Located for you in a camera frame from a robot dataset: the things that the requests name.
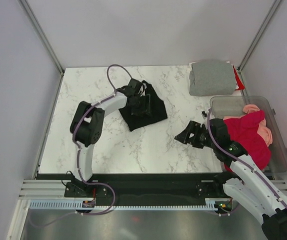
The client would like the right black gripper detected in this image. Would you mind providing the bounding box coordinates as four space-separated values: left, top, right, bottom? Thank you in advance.
174 120 217 149

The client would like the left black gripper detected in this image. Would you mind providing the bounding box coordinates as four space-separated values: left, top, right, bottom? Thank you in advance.
129 94 152 118

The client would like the black t-shirt blue logo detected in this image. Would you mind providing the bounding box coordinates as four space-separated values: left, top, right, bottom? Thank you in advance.
119 80 168 132

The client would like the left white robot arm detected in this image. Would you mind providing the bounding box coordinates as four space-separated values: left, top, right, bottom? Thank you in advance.
70 86 152 197

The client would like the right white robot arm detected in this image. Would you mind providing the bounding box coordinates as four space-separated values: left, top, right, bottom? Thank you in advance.
175 118 287 240

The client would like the clear plastic bin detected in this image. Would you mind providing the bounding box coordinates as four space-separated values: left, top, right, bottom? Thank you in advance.
210 95 287 178

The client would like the magenta t-shirt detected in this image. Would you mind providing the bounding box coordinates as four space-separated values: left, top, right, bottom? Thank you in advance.
223 110 272 170

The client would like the folded grey t-shirt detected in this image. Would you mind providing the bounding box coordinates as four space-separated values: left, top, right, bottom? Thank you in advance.
189 59 237 97

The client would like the salmon pink t-shirt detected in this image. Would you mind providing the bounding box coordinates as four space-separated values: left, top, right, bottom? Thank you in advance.
243 104 273 147

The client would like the folded red t-shirt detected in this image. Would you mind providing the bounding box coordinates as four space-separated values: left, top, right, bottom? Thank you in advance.
232 65 245 91

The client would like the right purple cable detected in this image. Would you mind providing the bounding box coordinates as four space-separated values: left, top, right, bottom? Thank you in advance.
207 107 287 231

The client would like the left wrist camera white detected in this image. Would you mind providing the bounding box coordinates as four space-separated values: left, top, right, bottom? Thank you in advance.
128 78 147 93

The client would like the slotted white cable duct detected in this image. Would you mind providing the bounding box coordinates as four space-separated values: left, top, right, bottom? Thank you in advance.
29 198 236 211

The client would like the left aluminium frame post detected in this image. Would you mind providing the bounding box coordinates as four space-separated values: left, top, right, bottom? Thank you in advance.
18 0 65 76

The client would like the aluminium frame post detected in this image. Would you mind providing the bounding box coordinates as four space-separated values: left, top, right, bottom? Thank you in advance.
237 0 284 72
18 0 65 76

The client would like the right aluminium frame post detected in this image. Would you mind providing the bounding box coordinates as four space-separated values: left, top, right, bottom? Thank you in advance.
237 0 284 72

